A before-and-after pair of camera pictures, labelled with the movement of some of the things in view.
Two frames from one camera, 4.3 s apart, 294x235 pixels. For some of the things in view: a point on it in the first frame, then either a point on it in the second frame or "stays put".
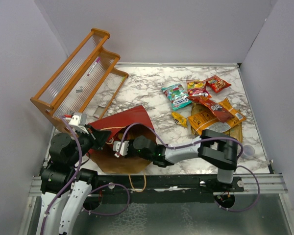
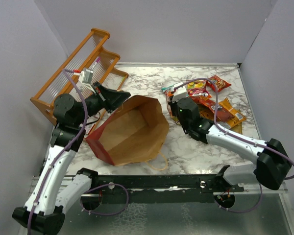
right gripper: (130, 142) -> (173, 104)
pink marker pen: (93, 66) stays put
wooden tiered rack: (86, 82) stays put
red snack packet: (217, 84) stays put
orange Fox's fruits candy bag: (196, 87) stays put
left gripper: (98, 137) -> (111, 99)
